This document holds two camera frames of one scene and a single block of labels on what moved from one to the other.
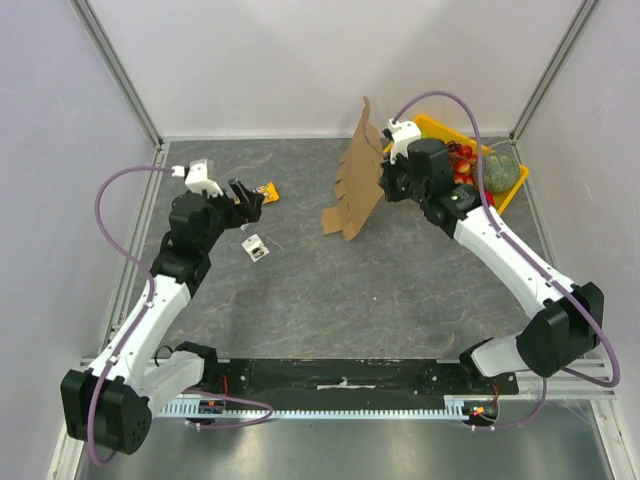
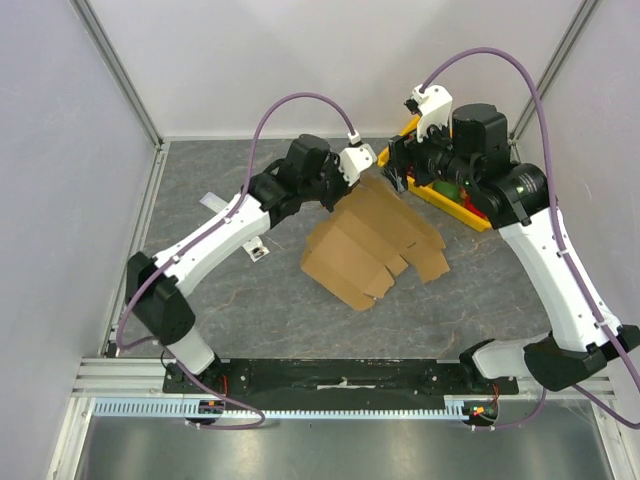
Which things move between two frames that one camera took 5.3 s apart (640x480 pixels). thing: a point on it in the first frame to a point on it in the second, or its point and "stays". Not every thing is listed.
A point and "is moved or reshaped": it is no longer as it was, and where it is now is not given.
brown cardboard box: x=360 y=181 is moved or reshaped
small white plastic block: x=256 y=247 stays
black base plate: x=339 y=382 stays
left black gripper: x=242 y=213 to x=333 y=165
